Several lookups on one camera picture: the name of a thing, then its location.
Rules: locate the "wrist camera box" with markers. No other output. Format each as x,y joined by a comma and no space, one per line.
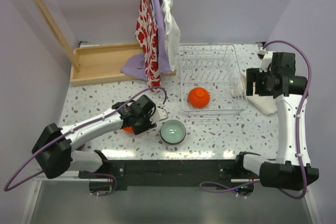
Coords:
160,114
266,59

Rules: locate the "cream cloth on table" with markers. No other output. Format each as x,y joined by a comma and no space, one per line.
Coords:
266,105

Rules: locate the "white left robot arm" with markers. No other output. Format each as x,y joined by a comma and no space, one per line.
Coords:
56,150

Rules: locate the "white hanging cloth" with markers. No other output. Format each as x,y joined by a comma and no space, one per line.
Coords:
172,34

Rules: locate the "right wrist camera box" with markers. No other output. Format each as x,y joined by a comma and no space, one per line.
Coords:
266,59

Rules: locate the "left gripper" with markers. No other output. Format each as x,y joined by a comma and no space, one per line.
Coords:
143,127

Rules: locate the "purple cloth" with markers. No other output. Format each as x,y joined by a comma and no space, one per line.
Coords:
135,65

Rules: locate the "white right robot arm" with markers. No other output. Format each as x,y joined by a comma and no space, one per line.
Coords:
291,169

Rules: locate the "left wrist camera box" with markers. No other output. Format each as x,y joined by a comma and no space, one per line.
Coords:
160,114

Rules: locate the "wooden tray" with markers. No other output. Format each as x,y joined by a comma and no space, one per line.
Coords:
102,64

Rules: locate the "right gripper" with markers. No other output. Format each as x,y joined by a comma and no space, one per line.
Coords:
252,82

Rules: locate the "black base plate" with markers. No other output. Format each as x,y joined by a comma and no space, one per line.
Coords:
122,174

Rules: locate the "green glazed ceramic bowl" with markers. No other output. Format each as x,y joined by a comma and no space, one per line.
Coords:
173,132

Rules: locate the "orange plastic bowl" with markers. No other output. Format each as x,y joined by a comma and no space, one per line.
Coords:
199,97
128,129

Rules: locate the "white wire dish rack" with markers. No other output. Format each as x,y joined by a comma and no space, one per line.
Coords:
215,68

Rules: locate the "red and white patterned cloth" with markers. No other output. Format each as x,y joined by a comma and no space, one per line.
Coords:
146,35

